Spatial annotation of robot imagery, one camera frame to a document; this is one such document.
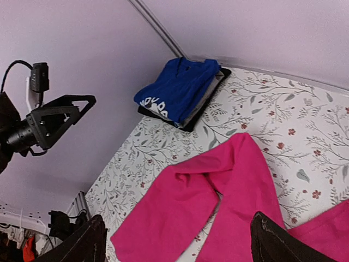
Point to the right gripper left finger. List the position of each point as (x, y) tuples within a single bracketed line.
[(88, 243)]

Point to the folded black garment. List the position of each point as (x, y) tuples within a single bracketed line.
[(191, 125)]

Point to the left aluminium frame post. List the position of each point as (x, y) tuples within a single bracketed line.
[(157, 26)]

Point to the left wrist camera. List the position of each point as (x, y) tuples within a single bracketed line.
[(36, 84)]

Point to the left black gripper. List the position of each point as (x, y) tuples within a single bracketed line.
[(42, 127)]

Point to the blue t-shirt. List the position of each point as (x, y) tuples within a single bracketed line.
[(179, 88)]

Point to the floral tablecloth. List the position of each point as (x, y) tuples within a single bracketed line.
[(301, 130)]

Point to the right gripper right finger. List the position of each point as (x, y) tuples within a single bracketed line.
[(270, 242)]

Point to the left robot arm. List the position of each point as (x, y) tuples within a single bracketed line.
[(41, 128)]

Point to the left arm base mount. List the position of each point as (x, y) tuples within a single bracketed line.
[(63, 226)]

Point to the pink garment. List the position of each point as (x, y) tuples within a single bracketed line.
[(233, 182)]

